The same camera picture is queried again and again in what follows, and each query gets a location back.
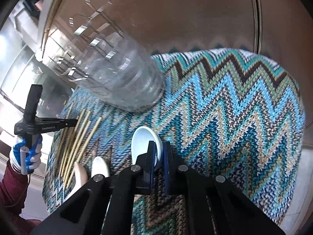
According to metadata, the white ceramic spoon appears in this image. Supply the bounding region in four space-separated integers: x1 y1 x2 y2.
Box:
65 161 88 200
131 126 163 171
91 156 110 177

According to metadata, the bamboo chopstick two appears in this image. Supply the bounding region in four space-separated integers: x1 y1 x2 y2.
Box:
58 109 85 178

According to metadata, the bamboo chopstick four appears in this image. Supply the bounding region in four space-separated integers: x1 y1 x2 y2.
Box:
63 120 91 190

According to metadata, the bamboo chopstick three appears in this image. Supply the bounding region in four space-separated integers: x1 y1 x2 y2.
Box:
62 111 91 177

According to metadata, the bamboo chopstick five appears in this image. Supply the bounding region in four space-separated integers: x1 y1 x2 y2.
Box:
63 117 102 189

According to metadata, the clear plastic utensil holder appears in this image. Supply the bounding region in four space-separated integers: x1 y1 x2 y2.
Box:
44 0 165 112

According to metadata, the maroon left forearm sleeve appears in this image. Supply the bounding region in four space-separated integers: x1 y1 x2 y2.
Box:
0 161 29 216

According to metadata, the left hand blue white glove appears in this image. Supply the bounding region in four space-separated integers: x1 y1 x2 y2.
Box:
9 134 42 175

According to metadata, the zigzag woven table mat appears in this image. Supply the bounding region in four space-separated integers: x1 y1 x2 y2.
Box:
33 48 306 234

